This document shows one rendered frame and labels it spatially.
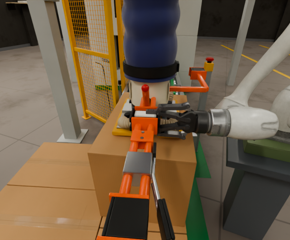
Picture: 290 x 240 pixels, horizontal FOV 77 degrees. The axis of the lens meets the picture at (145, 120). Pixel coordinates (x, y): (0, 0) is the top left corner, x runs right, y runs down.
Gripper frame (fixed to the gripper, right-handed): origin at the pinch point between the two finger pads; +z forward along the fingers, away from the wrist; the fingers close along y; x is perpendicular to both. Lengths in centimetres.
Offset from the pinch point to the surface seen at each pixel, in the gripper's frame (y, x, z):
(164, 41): -22.1, 16.7, -5.7
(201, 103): 47, 115, -47
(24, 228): 54, -10, 54
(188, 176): 20.9, -4.1, -16.3
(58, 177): 54, 20, 53
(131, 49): -19.2, 16.9, 6.0
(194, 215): 108, 37, -37
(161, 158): 13.8, -3.0, -6.1
